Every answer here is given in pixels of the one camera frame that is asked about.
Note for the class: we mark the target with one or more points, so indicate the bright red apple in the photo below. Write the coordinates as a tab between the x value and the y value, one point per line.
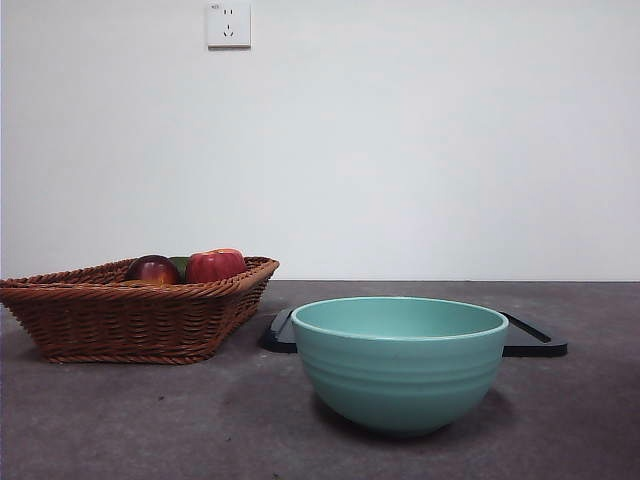
215	265

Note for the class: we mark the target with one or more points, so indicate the dark rectangular tray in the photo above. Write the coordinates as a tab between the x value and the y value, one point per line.
530	345

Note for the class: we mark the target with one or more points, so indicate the brown wicker basket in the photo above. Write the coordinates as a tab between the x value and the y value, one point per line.
115	322

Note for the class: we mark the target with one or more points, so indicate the teal ribbed bowl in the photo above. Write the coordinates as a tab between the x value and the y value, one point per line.
400	380

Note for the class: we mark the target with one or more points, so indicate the dark red apple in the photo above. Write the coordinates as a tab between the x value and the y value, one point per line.
150	270

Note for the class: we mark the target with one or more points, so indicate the white wall socket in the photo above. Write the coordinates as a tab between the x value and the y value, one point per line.
229	25

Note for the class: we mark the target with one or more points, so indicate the green fruit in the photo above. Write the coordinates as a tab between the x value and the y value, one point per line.
179	264

